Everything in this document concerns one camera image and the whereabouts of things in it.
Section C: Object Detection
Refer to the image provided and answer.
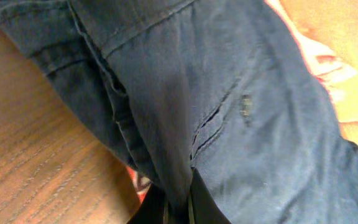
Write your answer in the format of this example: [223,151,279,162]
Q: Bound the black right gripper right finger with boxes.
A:
[188,168,231,224]

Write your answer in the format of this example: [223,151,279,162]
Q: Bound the navy blue shorts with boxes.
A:
[0,1,358,223]

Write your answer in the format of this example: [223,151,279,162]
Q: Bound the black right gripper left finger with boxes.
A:
[127,185,168,224]

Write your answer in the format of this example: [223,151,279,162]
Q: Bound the red orange t-shirt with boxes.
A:
[266,0,358,144]

